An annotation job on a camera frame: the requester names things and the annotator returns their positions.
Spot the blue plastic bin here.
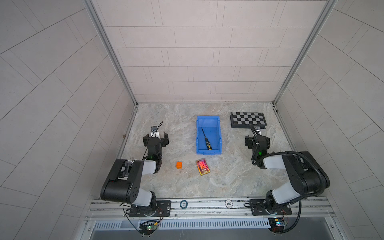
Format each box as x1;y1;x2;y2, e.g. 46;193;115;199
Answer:
196;116;223;155

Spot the colourful card box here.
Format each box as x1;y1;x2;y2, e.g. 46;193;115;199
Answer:
196;158;211;176

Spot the black yellow screwdriver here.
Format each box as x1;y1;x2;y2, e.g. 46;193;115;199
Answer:
202;129;212;151

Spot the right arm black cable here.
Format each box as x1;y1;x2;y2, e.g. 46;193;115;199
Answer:
263;150;328;234

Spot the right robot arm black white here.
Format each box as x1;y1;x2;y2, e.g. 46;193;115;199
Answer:
245;129;331;215

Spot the small orange cube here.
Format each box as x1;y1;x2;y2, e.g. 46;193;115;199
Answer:
176;162;183;169

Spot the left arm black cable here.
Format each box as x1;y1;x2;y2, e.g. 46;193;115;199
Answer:
122;205;145;236

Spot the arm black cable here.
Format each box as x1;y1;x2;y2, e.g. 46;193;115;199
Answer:
122;205;145;236
263;150;328;234

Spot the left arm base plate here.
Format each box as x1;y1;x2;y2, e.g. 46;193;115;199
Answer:
129;200;172;218

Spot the black white checkerboard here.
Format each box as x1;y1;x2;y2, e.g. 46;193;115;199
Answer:
230;112;267;129

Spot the aluminium mounting rail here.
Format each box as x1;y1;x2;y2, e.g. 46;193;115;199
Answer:
85;197;336;220

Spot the white round sticker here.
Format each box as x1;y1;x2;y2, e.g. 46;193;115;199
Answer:
225;199;233;209

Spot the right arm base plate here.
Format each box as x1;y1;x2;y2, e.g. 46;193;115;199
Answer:
247;199;292;216

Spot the right circuit board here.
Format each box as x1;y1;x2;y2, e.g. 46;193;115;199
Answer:
268;218;286;233

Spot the left circuit board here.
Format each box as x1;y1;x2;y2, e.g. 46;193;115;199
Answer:
139;220;159;236

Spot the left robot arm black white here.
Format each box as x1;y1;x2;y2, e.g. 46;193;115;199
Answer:
100;133;169;216

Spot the circuit board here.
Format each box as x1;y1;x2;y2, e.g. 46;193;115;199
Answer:
268;218;286;233
139;220;159;236

